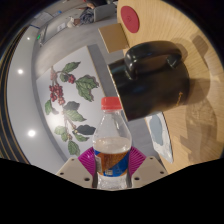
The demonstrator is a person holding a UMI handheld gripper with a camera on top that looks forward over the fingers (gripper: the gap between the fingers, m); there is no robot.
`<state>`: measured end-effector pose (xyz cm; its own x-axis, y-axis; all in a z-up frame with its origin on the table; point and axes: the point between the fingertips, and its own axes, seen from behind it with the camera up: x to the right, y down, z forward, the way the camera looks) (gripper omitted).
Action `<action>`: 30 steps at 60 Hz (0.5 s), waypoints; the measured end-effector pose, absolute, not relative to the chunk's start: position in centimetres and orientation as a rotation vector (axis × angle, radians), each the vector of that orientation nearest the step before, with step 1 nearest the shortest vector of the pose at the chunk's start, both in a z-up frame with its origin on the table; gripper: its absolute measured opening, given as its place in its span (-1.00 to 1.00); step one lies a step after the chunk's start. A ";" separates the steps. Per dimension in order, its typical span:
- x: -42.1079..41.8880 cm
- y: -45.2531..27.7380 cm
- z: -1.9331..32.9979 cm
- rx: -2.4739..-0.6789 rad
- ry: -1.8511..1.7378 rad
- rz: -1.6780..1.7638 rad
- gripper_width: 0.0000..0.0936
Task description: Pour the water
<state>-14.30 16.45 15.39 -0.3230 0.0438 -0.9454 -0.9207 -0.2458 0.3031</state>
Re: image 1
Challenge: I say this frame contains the flat round red coaster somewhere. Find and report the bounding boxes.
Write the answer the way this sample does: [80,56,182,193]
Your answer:
[120,5,141,34]

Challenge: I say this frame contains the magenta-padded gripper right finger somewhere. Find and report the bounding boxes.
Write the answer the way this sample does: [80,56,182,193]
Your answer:
[127,146,169,189]

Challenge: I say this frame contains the wall notice board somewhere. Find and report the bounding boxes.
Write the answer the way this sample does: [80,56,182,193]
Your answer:
[31,11,54,29]

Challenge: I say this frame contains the black mug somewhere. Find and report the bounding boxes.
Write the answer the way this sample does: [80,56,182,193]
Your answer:
[107,40,191,123]

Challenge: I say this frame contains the white wall poster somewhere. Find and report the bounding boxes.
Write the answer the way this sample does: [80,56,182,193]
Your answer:
[56,22,67,33]

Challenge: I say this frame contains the grey chair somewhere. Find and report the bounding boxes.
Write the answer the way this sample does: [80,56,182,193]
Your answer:
[93,3,118,22]

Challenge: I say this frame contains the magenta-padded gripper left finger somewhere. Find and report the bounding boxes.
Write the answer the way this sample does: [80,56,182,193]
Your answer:
[55,147,98,189]

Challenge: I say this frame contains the coffee plant wall mural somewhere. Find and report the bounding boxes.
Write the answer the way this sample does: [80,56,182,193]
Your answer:
[34,45,117,164]

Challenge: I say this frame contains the brown cardboard box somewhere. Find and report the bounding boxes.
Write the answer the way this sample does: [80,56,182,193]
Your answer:
[97,23,130,54]

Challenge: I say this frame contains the clear bottle with red cap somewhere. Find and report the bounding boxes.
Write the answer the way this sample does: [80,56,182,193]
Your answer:
[92,96,133,191]

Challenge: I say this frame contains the group of ceiling lights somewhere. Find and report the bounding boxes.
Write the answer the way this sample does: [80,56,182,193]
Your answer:
[16,34,37,138]

